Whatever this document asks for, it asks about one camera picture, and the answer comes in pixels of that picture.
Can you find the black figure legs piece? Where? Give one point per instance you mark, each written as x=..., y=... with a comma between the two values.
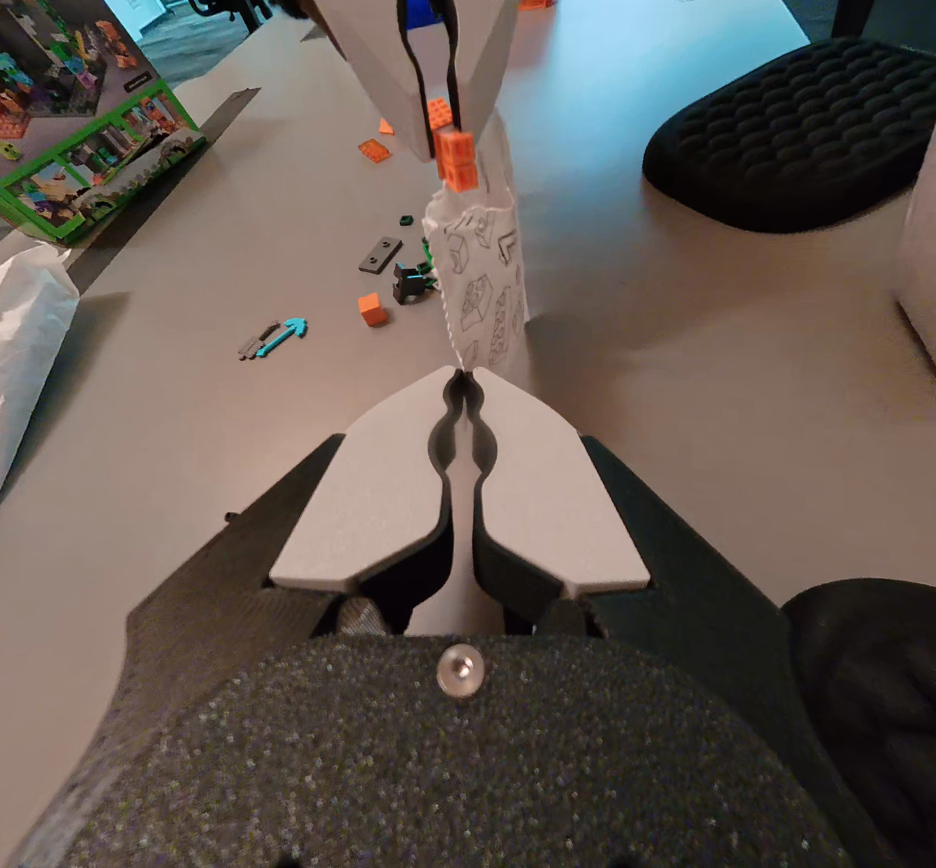
x=408, y=283

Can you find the green toy set box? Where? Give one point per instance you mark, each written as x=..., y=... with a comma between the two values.
x=80, y=115

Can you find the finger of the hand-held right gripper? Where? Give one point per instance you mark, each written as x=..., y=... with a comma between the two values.
x=490, y=5
x=358, y=5

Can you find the cyan toy pickaxe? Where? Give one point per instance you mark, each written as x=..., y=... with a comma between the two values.
x=281, y=336

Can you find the dark grey two-hole plate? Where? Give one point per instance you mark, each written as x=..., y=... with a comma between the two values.
x=380, y=255

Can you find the grey toy axe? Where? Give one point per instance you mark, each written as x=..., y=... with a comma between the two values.
x=252, y=347

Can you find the small printed paper bag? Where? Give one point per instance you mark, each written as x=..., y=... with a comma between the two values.
x=482, y=276

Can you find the orange cube brick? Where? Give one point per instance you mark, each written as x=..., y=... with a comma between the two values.
x=373, y=309

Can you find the bright green long plate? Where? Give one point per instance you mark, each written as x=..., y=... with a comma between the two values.
x=426, y=254

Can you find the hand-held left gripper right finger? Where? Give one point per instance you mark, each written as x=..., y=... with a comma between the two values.
x=563, y=502

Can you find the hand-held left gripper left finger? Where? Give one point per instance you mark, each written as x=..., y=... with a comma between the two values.
x=358, y=502

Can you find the clear orange plate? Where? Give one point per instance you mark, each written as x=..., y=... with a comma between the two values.
x=374, y=151

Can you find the large printed paper bag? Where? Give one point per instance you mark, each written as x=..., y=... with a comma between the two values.
x=29, y=341

